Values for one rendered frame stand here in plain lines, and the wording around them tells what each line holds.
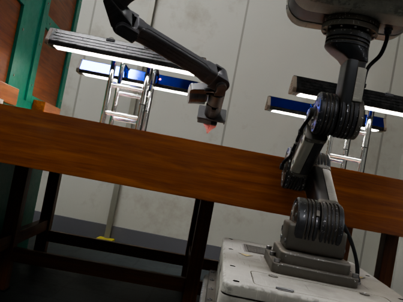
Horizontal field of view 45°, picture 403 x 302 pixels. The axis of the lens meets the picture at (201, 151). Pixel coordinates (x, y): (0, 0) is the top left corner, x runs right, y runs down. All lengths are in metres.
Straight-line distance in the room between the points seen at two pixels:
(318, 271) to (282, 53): 2.92
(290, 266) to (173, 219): 2.72
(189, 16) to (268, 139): 1.15
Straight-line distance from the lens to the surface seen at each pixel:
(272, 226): 3.84
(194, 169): 1.58
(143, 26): 1.52
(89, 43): 1.97
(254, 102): 3.84
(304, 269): 1.17
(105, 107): 2.09
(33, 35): 2.41
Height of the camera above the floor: 0.67
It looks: 2 degrees up
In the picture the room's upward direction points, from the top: 11 degrees clockwise
